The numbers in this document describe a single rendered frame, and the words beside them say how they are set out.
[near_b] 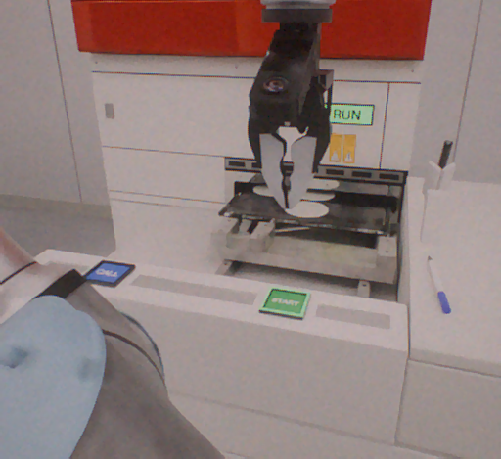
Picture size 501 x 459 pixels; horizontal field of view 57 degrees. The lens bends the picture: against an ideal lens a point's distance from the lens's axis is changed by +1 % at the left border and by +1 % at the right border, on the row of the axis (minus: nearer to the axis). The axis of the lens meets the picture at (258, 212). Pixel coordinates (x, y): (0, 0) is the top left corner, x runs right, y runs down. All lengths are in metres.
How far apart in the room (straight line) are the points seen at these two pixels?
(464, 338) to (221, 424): 0.34
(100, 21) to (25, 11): 2.18
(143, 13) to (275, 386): 0.86
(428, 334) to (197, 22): 0.81
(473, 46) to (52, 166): 2.72
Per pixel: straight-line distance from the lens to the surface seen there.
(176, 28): 1.12
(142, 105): 1.25
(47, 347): 0.21
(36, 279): 0.34
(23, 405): 0.20
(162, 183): 1.28
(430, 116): 2.59
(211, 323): 0.59
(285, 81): 0.42
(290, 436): 0.67
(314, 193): 1.14
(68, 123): 3.34
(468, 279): 0.70
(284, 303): 0.59
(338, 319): 0.58
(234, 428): 0.69
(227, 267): 0.90
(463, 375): 0.57
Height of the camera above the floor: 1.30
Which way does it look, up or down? 23 degrees down
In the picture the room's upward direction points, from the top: straight up
